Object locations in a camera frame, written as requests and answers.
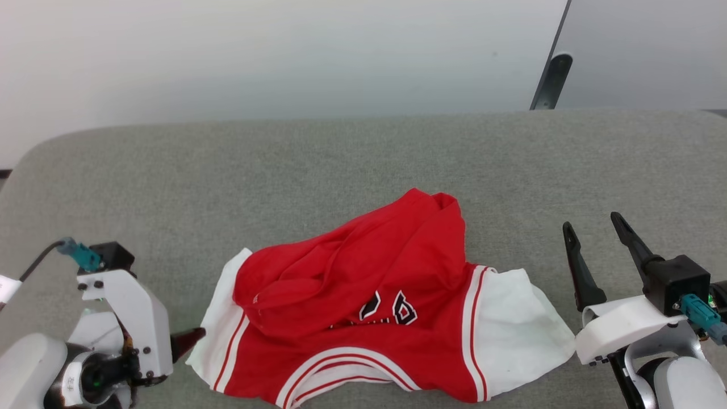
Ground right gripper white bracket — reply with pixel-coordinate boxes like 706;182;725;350
562;212;688;365

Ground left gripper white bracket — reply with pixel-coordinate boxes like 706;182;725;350
68;269;206;389

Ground red jersey white sleeves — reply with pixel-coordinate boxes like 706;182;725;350
186;188;576;409

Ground grey fabric sofa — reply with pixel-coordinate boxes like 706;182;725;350
0;109;727;409

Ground black panel edge strip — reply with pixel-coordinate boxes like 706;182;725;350
529;0;572;110

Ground right black cable teal connector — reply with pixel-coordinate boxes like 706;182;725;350
679;294;727;346

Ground black cable teal connector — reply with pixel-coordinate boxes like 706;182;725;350
679;294;727;346
20;237;102;283

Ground left black cable teal connector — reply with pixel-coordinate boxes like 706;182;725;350
20;237;102;283

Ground black rounded door handle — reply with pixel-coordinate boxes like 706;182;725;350
536;53;573;110

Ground white cable label tag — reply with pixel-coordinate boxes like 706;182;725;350
0;276;22;305

